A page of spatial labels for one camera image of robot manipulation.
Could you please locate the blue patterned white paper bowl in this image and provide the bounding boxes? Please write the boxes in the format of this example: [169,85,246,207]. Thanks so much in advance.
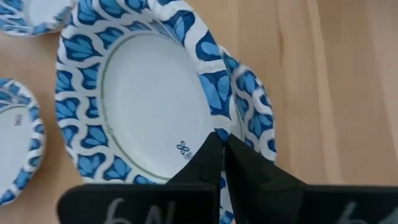
[0,0,78,38]
[0,77,47,207]
[54,0,241,224]
[219,45,278,165]

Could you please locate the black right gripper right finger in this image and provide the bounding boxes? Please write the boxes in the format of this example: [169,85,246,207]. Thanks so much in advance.
[224,133,398,224]

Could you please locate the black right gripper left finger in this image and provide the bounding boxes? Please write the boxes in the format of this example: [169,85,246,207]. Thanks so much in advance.
[57,131,224,224]

